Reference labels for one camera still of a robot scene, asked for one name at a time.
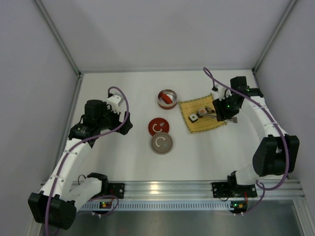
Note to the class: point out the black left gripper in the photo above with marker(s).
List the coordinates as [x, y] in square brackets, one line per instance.
[124, 123]

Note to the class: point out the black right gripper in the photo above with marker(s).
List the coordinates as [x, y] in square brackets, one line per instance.
[220, 112]

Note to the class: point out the orange sushi roll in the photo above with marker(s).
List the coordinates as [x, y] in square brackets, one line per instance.
[201, 113]

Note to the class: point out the green sushi roll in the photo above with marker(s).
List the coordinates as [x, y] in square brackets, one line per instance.
[193, 118]

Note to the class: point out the red steel lunch box bowl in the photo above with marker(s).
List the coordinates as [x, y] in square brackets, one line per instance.
[172, 94]

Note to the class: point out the red sausage toy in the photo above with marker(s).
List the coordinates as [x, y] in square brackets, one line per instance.
[166, 99]

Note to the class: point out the taupe round lid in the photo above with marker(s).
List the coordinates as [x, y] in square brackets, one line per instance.
[161, 143]

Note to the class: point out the steel tongs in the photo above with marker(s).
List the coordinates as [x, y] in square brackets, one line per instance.
[212, 113]

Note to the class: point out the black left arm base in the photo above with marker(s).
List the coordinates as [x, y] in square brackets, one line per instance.
[113, 190]

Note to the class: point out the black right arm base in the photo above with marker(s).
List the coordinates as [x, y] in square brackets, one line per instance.
[226, 190]

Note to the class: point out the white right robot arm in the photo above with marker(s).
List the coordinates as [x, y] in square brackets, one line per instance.
[277, 151]

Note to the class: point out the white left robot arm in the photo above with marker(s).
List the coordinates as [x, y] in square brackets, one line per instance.
[57, 202]

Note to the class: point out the bamboo sushi mat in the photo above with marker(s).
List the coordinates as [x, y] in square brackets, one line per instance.
[194, 123]

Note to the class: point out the red round lid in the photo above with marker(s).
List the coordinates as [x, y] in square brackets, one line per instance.
[158, 125]

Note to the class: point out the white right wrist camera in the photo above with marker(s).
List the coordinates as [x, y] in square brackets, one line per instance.
[222, 93]

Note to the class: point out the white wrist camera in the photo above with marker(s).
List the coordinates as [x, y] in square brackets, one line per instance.
[222, 93]
[115, 101]

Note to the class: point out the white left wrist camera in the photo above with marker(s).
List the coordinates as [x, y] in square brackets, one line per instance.
[115, 101]

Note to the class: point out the slotted cable duct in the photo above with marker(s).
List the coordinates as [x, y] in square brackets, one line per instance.
[162, 205]

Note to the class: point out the aluminium front rail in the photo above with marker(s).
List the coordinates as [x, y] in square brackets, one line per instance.
[197, 190]

